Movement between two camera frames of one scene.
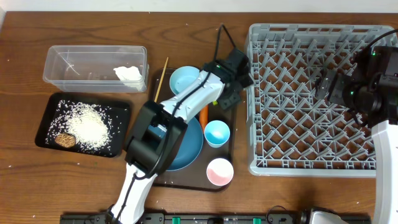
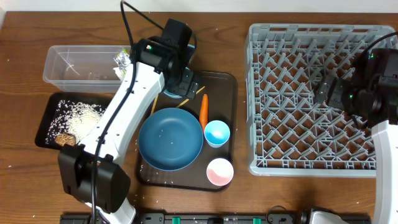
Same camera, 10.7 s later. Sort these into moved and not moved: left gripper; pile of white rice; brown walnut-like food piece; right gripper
Moved: left gripper
Not moved: brown walnut-like food piece; right gripper; pile of white rice
